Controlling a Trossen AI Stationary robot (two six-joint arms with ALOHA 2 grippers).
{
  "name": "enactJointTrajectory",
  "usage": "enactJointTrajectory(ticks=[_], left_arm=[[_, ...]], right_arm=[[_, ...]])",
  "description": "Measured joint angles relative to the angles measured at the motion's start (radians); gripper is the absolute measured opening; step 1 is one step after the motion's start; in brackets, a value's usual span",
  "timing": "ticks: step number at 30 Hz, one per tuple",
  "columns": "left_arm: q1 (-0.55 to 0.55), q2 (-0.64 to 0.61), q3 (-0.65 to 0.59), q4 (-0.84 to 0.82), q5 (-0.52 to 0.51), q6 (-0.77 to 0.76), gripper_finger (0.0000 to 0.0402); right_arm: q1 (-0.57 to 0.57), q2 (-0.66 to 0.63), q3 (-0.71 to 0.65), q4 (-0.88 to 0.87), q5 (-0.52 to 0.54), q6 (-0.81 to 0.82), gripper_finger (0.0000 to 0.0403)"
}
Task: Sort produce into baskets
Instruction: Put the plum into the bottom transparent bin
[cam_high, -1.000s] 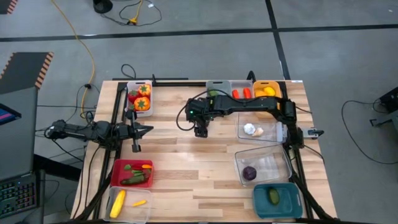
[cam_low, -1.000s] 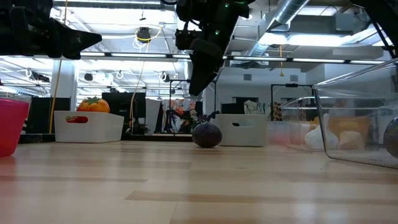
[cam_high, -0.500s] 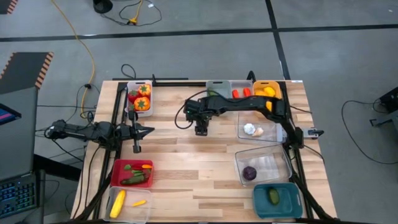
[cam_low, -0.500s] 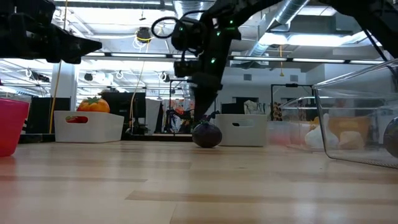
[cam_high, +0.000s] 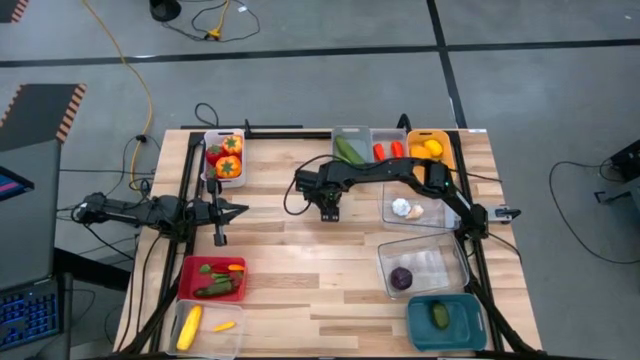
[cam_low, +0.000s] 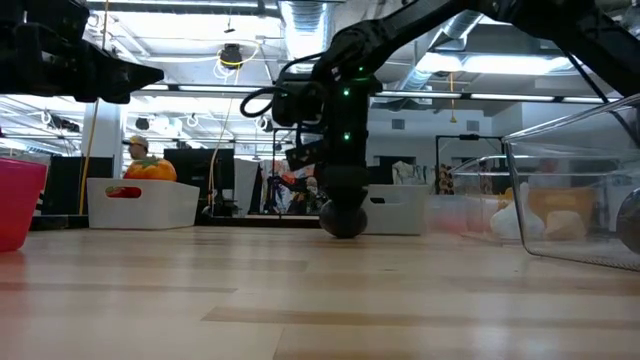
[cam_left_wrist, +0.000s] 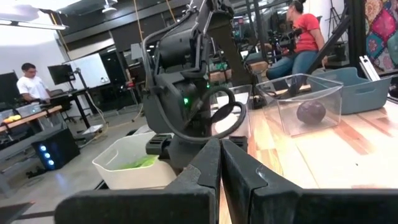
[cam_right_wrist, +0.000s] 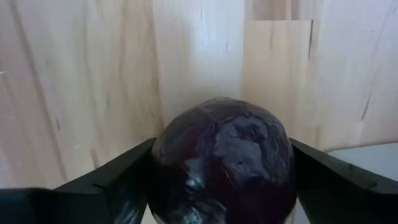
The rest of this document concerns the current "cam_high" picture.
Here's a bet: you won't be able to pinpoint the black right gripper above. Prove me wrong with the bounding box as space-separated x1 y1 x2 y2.
293 166 352 223

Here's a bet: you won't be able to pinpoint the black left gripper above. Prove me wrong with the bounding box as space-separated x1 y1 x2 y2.
192 177 250 248

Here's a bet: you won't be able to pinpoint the orange bell pepper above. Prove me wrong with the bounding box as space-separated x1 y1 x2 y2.
214 155 243 180
220 134 244 156

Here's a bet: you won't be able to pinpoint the red tomato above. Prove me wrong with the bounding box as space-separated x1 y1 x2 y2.
204 143 225 166

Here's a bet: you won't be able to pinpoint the dark green cucumber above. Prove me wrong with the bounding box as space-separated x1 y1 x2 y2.
333 134 367 165

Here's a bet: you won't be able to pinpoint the white garlic bulb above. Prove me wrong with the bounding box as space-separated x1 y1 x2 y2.
390 197 412 218

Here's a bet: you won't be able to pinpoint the dark green jalapeno pepper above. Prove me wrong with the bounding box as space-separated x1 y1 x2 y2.
192 279 241 300

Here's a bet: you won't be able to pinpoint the yellow corn cob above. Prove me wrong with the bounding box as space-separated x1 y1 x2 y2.
175 304 204 352

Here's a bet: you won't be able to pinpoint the green avocado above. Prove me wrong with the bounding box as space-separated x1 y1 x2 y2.
431 299 451 331

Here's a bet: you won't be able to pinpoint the silver right arm base block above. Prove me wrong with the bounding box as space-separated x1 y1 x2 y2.
485 204 522 224

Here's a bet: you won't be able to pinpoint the small white plastic bin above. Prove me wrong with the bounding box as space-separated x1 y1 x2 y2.
196 128 247 189

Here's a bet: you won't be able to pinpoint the grey-blue plastic bin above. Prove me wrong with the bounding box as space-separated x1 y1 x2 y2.
330 124 375 166

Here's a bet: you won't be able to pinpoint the red plastic bin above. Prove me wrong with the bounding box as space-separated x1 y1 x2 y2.
177 255 249 304

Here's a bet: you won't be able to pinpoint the frosted translucent plastic bin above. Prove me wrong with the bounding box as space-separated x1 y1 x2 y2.
370 127 410 162

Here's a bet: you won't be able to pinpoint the small clear acrylic bin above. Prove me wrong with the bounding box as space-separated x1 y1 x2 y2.
381 178 464 232

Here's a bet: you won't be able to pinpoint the large clear acrylic bin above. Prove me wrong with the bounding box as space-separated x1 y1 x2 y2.
375 232 470 300

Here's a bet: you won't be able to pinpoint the yellow plastic bin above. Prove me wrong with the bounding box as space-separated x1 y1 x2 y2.
405 128 458 185

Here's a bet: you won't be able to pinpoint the translucent plastic tub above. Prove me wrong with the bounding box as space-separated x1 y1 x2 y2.
167 298 247 360

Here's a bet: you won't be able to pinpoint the teal plastic bin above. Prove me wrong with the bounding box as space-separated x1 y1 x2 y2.
405 292 489 353

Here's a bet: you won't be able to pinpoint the black round stand base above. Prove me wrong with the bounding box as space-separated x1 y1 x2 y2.
148 0 182 23

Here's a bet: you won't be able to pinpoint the large hazard-striped black mat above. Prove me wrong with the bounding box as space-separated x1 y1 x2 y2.
0 83 88 154

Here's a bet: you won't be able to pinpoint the small dark tablet screen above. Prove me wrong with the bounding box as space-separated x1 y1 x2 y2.
0 166 35 204

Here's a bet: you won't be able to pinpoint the grey laptop backlit keyboard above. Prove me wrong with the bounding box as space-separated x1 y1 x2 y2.
0 139 74 360

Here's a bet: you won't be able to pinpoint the grey metal stand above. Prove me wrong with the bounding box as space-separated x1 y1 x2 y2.
593 175 640 206

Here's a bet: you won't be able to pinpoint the black equipment box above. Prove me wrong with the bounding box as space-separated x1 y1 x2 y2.
608 138 640 182

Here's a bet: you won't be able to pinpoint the small hazard-striped black mat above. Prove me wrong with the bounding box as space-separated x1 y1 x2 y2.
0 0 30 25

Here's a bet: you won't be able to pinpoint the black cable loop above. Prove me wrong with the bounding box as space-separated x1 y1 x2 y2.
193 102 221 129

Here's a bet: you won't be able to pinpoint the black floor cables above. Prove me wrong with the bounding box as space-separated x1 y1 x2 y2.
54 133 166 261

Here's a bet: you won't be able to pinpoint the black looped floor cable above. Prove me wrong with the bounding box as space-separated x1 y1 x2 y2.
158 0 262 45

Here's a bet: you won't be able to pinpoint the yellow plug cord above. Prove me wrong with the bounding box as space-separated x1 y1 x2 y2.
205 0 232 41

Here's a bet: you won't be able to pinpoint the yellow floor cable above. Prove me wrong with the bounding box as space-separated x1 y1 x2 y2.
79 0 154 194

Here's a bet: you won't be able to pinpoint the long black floor cable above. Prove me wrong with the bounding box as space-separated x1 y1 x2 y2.
548 158 640 266

